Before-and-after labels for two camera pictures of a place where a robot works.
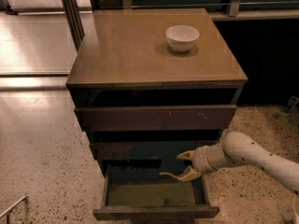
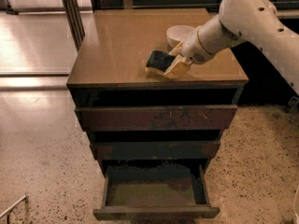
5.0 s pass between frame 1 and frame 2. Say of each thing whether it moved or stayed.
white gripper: moved
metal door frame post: stayed
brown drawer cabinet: stayed
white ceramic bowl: stayed
